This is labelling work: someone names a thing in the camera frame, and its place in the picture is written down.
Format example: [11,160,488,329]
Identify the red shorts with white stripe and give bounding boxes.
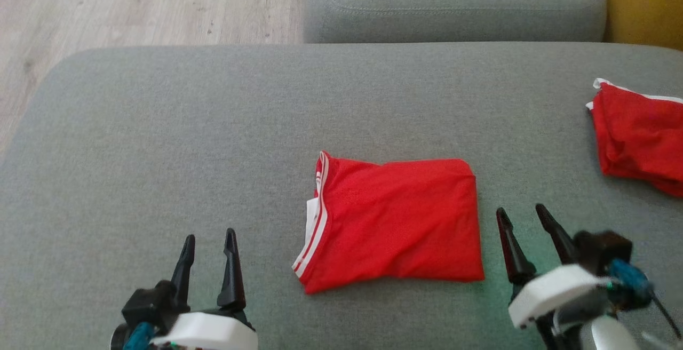
[585,77,683,198]

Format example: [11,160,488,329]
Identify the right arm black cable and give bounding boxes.
[648,290,683,341]

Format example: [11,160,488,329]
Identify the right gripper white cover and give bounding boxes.
[496,203,615,350]

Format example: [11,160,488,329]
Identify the grey sofa seat cushion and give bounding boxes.
[0,41,683,350]

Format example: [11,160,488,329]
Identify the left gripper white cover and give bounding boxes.
[151,227,260,350]

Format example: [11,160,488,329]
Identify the grey sofa back cushion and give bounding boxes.
[303,0,608,44]

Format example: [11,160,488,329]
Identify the red jersey with white trim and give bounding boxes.
[291,150,486,295]

